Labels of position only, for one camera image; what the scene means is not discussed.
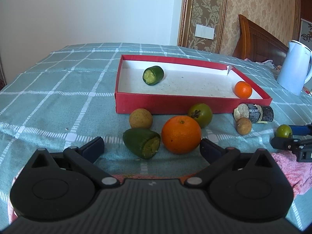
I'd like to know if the small green persimmon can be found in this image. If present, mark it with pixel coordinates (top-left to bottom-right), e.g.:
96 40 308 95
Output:
276 124 292 138

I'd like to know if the small brown longan fruit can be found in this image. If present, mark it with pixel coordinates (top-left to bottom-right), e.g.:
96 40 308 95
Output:
236 117 252 135

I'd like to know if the large orange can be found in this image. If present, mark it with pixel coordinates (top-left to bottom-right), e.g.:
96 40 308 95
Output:
161 116 201 155

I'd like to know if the dark sugarcane piece front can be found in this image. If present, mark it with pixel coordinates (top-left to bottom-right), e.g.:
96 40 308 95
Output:
233 104 263 124

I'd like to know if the dark sugarcane piece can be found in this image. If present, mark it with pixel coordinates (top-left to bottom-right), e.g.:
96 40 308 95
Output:
257 106 274 123
233 104 263 124

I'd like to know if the green cucumber piece tapered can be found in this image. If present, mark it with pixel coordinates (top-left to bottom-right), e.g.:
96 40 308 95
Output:
123 128 161 160

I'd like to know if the large brown longan fruit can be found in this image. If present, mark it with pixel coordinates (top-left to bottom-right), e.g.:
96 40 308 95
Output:
129 108 153 129

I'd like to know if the pink towel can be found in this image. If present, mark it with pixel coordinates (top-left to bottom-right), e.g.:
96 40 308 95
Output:
271 151 311 199

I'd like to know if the large green persimmon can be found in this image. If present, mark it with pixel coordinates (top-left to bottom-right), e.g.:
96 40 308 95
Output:
187 103 213 128

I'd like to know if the white electric kettle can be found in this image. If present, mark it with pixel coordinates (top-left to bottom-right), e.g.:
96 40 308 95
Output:
277 40 311 96

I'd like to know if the floral pillow clothes heap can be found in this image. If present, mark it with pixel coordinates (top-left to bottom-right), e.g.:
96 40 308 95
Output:
244 59 281 79

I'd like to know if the small orange tangerine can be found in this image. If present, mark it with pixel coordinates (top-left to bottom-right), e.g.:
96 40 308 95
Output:
234 81 252 99

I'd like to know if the red shallow cardboard box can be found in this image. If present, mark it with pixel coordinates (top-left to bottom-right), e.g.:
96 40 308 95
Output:
115 54 272 114

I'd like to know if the wooden bed headboard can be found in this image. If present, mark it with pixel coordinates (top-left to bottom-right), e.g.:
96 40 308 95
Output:
233 14 288 65

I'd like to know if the green cucumber piece round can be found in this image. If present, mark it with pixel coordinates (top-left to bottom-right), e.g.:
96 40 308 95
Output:
142 66 164 86

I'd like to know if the white wall switch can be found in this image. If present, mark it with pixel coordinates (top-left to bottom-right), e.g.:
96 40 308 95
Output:
195 24 215 40

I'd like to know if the golden decorative wall frame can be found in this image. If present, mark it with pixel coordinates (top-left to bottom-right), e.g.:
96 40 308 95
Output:
178 0 228 53

